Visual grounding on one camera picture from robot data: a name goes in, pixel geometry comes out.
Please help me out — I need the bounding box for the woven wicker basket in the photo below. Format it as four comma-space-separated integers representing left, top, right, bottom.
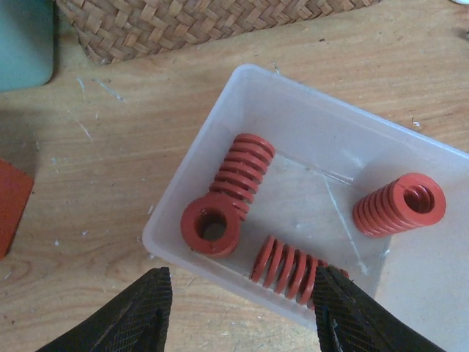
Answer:
56, 0, 373, 65

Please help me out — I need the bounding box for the translucent plastic spring bin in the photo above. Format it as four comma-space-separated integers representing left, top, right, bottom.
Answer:
142, 65, 468, 338

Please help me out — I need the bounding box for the red spring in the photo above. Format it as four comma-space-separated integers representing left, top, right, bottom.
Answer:
352, 172, 446, 238
209, 133, 276, 221
180, 194, 241, 258
250, 235, 328, 309

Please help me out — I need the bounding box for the red cube block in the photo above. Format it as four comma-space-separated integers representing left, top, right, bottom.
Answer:
0, 158, 34, 260

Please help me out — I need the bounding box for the grey plastic storage box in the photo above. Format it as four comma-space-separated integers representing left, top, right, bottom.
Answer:
1, 0, 54, 92

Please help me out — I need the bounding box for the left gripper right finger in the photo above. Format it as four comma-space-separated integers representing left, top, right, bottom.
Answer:
313, 265, 442, 351

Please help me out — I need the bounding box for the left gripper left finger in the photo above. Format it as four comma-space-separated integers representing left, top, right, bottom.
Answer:
40, 267, 172, 351

